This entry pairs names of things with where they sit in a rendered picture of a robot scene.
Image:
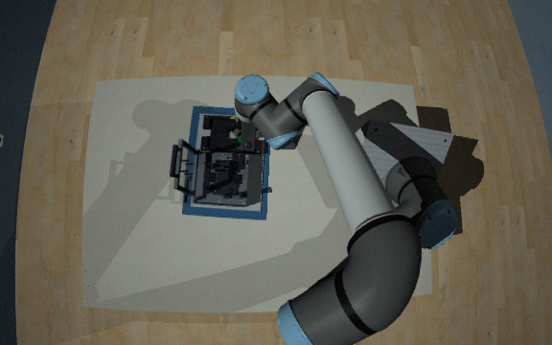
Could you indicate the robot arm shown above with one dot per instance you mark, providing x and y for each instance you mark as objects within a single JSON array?
[{"x": 379, "y": 279}]

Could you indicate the green circuit board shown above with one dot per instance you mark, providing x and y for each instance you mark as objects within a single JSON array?
[{"x": 238, "y": 141}]

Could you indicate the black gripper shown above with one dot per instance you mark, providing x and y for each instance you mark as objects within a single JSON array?
[{"x": 237, "y": 127}]

